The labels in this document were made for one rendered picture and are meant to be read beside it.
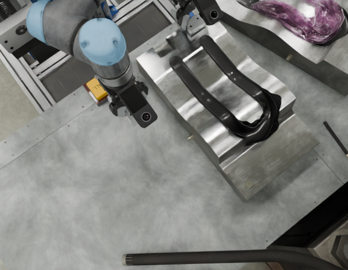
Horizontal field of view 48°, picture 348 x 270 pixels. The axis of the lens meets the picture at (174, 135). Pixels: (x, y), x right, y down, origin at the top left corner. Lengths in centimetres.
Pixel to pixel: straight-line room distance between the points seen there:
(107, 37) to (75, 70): 124
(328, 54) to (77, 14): 70
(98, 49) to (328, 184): 76
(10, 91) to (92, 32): 157
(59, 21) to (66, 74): 119
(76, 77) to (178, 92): 90
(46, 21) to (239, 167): 61
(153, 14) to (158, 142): 99
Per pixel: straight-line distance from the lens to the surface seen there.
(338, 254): 114
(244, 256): 101
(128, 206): 111
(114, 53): 70
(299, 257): 100
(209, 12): 100
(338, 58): 117
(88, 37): 70
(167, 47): 117
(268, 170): 108
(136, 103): 85
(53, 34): 76
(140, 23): 198
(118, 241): 111
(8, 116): 220
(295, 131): 112
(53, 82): 193
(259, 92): 107
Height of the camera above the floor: 190
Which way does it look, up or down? 75 degrees down
